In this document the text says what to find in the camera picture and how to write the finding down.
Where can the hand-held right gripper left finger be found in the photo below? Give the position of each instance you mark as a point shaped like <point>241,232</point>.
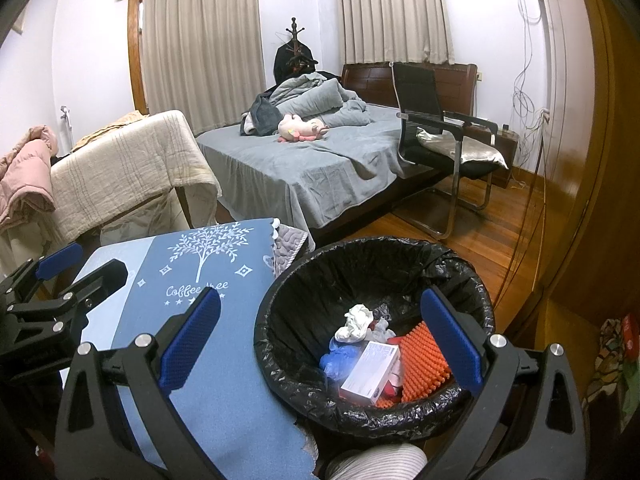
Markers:
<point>192,340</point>

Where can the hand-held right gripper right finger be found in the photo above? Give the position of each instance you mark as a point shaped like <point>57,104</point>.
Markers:
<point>450,340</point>

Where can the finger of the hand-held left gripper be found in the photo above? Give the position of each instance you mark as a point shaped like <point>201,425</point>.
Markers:
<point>60,260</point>
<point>100,275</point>

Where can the orange bubble wrap sheet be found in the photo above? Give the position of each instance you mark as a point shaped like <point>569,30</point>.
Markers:
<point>425,365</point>

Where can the grey sock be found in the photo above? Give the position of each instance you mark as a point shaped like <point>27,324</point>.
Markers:
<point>382,330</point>

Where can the white cardboard box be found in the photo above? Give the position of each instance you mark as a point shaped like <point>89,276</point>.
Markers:
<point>370,370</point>

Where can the white paper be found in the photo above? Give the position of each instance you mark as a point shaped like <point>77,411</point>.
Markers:
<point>355,322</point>

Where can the blue plastic bag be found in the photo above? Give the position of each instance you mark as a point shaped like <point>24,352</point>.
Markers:
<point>337,362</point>

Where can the bin with black liner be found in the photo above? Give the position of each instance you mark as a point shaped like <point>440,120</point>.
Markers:
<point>310,300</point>

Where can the cream draped sheet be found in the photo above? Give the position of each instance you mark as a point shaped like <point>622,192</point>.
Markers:
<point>25,245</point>

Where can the blue tree print tablecloth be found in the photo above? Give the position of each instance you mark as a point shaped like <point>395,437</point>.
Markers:
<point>240,400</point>

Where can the pink padded jacket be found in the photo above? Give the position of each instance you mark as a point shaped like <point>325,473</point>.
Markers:
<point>25,175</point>

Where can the beige quilt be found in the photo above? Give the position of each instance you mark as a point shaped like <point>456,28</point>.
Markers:
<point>125,170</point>

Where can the grey quilted mat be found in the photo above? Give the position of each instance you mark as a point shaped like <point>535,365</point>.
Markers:
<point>287,245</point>

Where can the tan folded blanket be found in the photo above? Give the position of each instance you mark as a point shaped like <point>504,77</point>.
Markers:
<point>110,127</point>

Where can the ribbed light cloth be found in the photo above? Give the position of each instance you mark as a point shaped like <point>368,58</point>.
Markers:
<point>380,465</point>

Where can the colourful patterned bag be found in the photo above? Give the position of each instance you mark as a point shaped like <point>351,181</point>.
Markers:
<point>610,360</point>

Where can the silver cushion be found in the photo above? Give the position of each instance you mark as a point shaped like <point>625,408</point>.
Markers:
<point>475,152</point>

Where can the wooden bedside table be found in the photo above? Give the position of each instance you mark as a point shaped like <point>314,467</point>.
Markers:
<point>505,145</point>

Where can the bed with grey sheet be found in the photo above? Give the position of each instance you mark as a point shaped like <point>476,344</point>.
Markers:
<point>300,160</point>

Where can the dark clothes pile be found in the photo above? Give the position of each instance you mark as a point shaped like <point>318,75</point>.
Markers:
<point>262,117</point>

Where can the wooden door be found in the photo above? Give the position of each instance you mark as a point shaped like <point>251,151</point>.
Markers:
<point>600,160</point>

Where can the pink plush toy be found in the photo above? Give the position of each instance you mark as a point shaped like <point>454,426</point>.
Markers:
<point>300,130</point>

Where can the wide beige curtain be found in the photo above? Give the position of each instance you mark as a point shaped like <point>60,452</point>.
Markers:
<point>200,55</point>

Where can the black office chair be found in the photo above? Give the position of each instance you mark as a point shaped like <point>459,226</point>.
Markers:
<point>415,85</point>

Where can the dark wooden headboard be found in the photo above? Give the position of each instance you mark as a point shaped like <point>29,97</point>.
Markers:
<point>370,82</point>

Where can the grey duvet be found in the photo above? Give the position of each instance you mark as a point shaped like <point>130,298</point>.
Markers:
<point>320,100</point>

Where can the black coat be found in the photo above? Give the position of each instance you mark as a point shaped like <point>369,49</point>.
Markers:
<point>282,67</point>

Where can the wooden coat rack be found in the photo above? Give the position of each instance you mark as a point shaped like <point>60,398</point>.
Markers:
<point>294,32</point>

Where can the narrow beige curtain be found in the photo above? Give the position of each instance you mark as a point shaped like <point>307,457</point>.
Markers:
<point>395,15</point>

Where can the white wall fixture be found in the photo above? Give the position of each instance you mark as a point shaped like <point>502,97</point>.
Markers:
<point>66,120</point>

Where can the wooden window frame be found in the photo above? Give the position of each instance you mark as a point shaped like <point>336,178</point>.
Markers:
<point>134,55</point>

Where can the framed wall picture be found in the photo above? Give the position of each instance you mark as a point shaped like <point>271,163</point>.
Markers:
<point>19,22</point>

